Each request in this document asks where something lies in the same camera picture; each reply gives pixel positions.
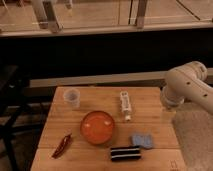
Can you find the blue sponge cloth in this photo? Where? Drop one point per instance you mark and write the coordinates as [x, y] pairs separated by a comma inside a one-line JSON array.
[[143, 141]]

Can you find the red chili pepper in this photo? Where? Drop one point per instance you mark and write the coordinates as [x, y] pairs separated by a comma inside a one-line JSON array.
[[62, 145]]

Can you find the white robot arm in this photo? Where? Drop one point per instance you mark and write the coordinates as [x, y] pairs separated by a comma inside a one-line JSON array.
[[187, 82]]

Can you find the wooden table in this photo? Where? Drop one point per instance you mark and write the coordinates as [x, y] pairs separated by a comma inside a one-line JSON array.
[[81, 139]]

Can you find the white clear bottle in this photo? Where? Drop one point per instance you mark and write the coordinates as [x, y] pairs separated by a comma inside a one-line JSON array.
[[125, 105]]

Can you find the black white striped block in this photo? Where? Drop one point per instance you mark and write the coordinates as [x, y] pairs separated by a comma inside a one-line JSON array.
[[125, 153]]

